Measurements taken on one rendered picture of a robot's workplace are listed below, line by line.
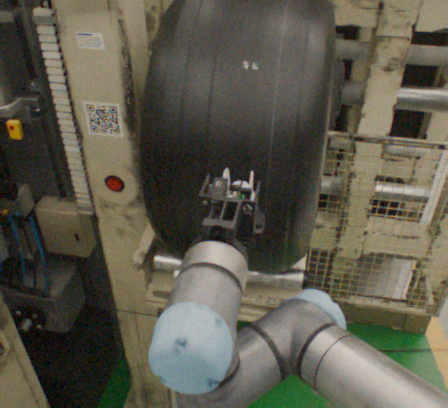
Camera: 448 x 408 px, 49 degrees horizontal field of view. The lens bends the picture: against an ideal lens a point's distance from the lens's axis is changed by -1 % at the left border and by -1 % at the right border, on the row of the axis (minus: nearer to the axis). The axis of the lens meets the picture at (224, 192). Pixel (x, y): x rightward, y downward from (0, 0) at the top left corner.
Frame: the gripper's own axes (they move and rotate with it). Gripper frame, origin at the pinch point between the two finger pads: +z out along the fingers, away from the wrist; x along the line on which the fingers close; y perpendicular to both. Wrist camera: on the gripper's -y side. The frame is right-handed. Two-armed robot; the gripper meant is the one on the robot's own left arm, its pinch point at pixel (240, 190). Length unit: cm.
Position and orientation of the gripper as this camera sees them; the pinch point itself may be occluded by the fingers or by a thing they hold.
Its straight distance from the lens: 74.8
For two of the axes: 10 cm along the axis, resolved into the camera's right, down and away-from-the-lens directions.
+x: -9.8, -1.2, 1.3
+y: 0.4, -8.5, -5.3
